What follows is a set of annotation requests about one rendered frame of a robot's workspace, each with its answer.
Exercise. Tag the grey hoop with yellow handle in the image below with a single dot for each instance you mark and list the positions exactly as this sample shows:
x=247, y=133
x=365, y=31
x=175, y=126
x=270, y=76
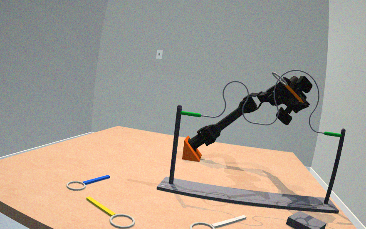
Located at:
x=110, y=213

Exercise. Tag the white ring with blue handle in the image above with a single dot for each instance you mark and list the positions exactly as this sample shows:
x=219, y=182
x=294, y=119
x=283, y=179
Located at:
x=88, y=182

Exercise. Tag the white ring with straight handle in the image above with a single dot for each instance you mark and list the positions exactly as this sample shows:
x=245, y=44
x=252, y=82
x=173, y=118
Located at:
x=222, y=223

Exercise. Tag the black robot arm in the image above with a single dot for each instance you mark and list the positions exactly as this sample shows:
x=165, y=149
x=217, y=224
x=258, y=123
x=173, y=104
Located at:
x=209, y=133

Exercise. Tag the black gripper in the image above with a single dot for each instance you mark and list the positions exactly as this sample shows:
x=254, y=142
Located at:
x=292, y=102

